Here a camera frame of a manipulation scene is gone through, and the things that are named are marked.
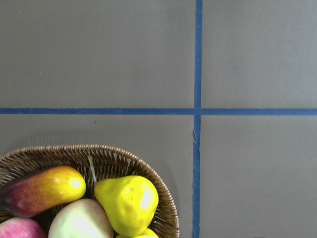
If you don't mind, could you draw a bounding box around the brown wicker basket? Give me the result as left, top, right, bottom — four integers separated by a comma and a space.
0, 144, 180, 238

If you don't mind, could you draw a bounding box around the yellow pear fruit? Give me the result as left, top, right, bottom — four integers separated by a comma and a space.
94, 175, 159, 238

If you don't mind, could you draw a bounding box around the yellow lemon fruit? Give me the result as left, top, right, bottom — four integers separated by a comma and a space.
115, 227, 158, 238

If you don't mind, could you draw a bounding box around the pale yellow apple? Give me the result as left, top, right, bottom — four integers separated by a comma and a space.
48, 199, 114, 238

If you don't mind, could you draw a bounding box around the brown red mango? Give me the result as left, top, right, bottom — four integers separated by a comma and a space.
0, 166, 86, 218

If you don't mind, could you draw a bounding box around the pink red apple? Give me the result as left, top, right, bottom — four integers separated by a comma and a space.
0, 217, 48, 238

